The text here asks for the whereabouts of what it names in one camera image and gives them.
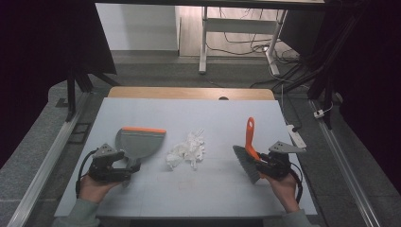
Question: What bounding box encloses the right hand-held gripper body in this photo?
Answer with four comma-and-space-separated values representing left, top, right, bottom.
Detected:
260, 140, 307, 182

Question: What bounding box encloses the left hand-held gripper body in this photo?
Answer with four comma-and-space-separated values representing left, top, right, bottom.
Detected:
87, 143, 133, 184

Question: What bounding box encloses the orange brush with grey bristles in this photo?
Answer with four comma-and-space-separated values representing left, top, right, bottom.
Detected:
232, 116, 264, 185

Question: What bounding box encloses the grey dustpan with orange edge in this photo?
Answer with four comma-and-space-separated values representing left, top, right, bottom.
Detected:
114, 126, 167, 189

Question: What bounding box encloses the pile of white tissue paper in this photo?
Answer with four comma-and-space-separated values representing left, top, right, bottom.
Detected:
165, 128, 206, 172

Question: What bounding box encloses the person's left hand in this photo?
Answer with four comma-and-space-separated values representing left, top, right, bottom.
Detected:
78, 174, 123, 204

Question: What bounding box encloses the person's right hand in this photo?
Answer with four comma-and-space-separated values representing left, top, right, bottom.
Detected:
264, 171, 301, 214

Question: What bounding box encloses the white power strip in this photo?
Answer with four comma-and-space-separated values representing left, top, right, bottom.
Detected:
286, 124, 307, 149

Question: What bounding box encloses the wooden table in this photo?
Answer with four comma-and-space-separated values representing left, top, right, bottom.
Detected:
107, 86, 276, 101

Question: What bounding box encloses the black curtain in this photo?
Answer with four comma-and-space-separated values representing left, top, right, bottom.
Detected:
0, 0, 118, 169
279, 0, 401, 193

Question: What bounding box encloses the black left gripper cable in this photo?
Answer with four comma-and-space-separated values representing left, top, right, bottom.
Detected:
75, 148, 99, 200

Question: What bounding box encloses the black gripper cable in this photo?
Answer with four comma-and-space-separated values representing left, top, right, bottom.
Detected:
288, 162, 305, 204
75, 148, 99, 200

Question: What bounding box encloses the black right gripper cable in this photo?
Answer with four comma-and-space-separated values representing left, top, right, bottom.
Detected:
288, 162, 305, 204

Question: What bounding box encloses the aluminium rail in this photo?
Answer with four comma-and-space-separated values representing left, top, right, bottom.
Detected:
307, 98, 383, 227
6, 91, 93, 227

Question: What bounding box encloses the tangle of black floor cables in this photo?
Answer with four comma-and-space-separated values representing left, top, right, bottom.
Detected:
206, 8, 305, 90

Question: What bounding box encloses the white metal desk frame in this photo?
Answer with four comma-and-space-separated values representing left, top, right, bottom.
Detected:
198, 6, 289, 77

